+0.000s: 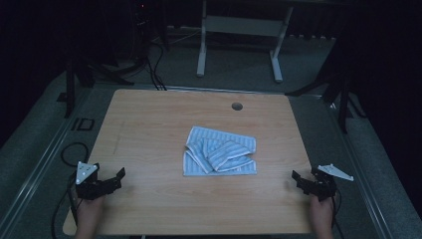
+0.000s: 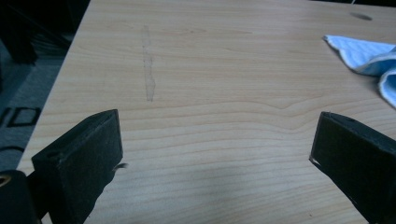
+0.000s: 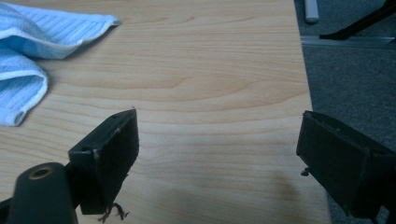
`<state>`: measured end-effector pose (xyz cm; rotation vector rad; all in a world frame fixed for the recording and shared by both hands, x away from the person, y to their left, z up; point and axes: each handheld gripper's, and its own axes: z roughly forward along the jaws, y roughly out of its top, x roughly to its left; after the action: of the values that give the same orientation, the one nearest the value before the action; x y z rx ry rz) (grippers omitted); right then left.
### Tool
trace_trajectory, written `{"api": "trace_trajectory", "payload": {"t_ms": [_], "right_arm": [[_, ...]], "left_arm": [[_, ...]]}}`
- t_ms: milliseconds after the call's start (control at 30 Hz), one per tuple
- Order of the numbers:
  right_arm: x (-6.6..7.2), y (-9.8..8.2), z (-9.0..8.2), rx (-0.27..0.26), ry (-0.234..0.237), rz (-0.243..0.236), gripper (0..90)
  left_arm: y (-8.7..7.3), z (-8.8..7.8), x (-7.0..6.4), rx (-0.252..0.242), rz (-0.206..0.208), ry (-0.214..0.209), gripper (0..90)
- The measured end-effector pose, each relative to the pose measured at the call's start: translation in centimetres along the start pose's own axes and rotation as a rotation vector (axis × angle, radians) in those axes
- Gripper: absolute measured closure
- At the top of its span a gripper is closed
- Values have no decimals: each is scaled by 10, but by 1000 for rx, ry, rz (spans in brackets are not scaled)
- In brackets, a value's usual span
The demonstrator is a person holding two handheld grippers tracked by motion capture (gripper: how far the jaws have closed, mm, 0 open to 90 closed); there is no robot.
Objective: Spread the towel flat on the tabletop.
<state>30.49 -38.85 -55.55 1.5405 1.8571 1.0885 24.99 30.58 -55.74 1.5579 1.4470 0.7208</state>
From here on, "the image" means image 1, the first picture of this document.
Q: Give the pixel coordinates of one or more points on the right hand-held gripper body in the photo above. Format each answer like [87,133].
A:
[325,183]

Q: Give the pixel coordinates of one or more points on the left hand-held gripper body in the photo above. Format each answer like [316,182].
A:
[87,189]

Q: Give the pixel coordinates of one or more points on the blue striped towel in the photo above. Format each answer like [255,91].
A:
[219,152]

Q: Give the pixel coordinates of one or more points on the person's left hand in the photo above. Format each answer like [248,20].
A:
[89,210]

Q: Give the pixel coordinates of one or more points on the person's right hand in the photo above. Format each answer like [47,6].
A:
[321,212]

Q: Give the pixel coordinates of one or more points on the black metal stand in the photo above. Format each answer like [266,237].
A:
[71,86]
[341,99]

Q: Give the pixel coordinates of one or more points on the grey table grommet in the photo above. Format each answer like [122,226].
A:
[237,106]

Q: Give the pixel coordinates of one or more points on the metal floor rail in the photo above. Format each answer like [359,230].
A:
[358,186]
[40,166]

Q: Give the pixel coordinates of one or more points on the white metal desk frame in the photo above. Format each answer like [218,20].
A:
[244,26]

